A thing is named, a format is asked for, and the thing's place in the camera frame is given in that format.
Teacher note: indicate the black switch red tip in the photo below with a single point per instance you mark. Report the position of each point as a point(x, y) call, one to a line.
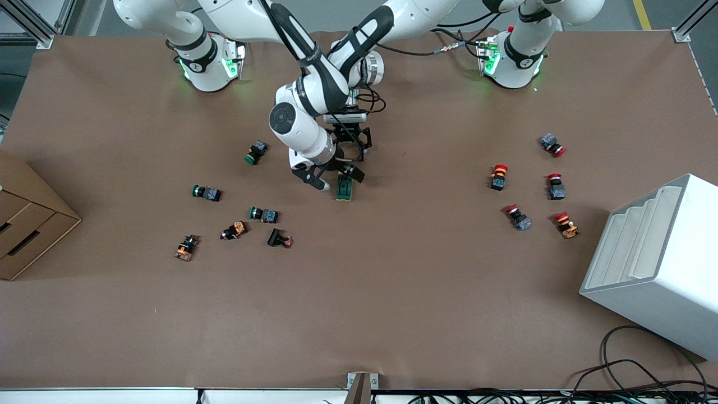
point(278, 238)

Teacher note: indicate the aluminium frame post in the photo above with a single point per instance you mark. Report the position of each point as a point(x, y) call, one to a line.
point(693, 22)
point(33, 22)

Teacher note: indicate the brown table mat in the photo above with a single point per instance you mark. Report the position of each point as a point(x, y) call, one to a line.
point(359, 292)

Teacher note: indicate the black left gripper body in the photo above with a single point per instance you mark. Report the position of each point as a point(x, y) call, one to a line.
point(351, 136)

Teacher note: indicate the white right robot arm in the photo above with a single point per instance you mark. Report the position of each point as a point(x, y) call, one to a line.
point(305, 134)

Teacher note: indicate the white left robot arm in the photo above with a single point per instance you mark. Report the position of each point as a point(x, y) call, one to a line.
point(521, 53)

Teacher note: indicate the brown cardboard box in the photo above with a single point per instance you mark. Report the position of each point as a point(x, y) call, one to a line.
point(28, 224)

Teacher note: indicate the green pushbutton grey block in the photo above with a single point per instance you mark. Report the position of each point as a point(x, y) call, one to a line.
point(265, 215)
point(207, 193)
point(256, 151)

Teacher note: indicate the red emergency button black block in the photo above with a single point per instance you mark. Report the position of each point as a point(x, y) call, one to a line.
point(498, 178)

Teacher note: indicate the white stepped storage rack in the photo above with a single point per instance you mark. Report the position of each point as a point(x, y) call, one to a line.
point(662, 269)

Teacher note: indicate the grey metal bracket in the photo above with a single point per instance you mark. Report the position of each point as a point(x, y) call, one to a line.
point(362, 387)

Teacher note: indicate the red emergency button grey block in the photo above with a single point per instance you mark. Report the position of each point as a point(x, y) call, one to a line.
point(556, 188)
point(518, 217)
point(552, 145)

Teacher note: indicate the white table edge strip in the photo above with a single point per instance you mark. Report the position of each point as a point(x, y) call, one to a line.
point(112, 397)

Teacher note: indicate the red emergency button orange block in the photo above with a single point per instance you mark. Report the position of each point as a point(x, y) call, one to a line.
point(566, 225)

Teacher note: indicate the green rectangular connector block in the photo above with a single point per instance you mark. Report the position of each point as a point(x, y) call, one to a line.
point(344, 192)

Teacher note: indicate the black pushbutton orange block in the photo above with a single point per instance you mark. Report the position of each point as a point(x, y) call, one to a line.
point(186, 248)
point(234, 230)

